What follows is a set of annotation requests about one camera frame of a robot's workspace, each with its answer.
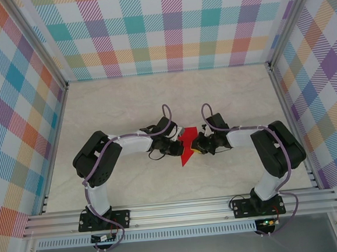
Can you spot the red square paper sheet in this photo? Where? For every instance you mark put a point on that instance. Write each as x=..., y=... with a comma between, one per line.
x=190, y=134

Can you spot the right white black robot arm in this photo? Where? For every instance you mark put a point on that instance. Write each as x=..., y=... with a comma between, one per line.
x=268, y=153

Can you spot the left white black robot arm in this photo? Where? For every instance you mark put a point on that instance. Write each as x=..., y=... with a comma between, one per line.
x=99, y=195

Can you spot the right small circuit board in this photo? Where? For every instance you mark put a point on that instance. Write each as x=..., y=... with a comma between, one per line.
x=268, y=222

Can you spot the small circuit board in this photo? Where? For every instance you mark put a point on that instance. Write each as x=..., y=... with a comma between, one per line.
x=103, y=238
x=268, y=222

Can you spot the left small circuit board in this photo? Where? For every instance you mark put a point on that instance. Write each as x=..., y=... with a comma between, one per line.
x=103, y=238

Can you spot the long aluminium mounting rail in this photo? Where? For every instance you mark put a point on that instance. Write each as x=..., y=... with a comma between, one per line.
x=178, y=212

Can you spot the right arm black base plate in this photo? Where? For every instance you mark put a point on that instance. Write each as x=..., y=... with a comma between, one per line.
x=242, y=207

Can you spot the aluminium side rail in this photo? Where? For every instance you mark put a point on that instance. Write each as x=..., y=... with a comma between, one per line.
x=291, y=122
x=55, y=149

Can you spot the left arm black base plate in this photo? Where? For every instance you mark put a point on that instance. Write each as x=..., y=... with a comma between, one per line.
x=120, y=218

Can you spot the aluminium frame post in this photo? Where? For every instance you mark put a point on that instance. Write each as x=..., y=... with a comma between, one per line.
x=290, y=20
x=38, y=44

